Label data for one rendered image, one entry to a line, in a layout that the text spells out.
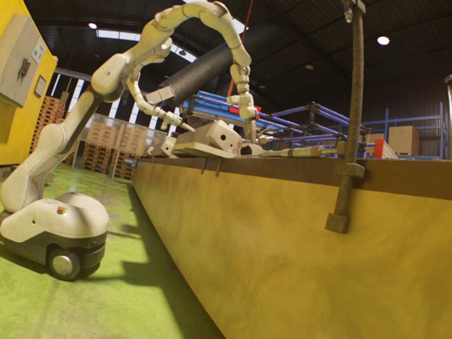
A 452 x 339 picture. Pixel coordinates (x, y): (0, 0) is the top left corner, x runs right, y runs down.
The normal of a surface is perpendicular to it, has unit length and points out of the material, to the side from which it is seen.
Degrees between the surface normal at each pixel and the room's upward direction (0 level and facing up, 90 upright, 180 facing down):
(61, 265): 92
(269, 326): 90
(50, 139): 90
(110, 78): 90
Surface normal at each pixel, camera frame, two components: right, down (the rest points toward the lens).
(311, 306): -0.88, -0.24
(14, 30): 0.43, 0.04
